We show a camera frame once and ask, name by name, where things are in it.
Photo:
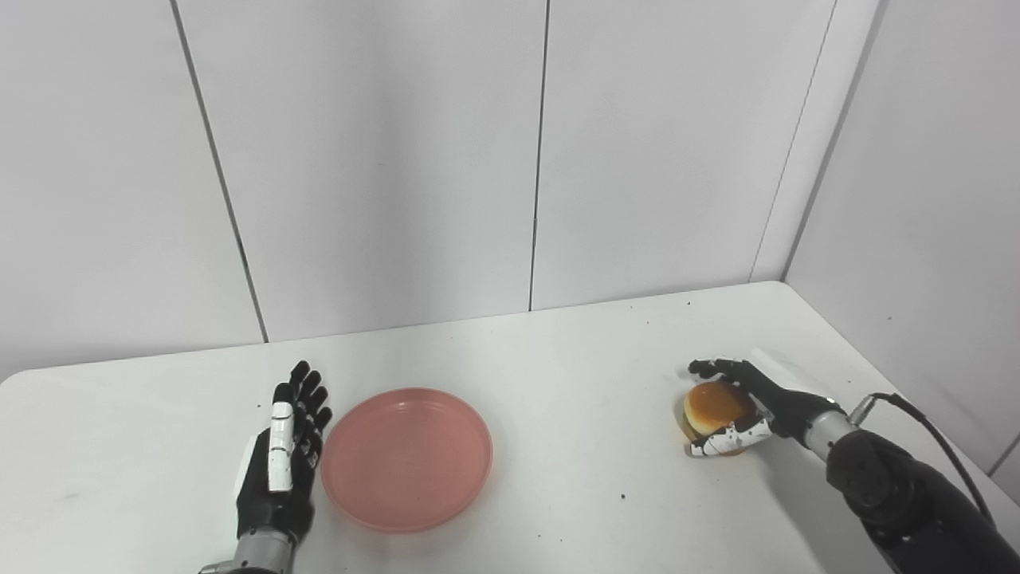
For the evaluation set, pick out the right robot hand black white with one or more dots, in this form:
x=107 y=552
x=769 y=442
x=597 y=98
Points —
x=749 y=402

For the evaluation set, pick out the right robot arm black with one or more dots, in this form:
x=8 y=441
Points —
x=900 y=486

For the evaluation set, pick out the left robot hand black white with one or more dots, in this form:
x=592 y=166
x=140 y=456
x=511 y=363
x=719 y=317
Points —
x=279 y=470

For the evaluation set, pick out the pink round plate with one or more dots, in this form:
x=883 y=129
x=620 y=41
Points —
x=406 y=458

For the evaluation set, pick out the toy hamburger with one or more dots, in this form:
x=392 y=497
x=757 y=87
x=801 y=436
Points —
x=712 y=408

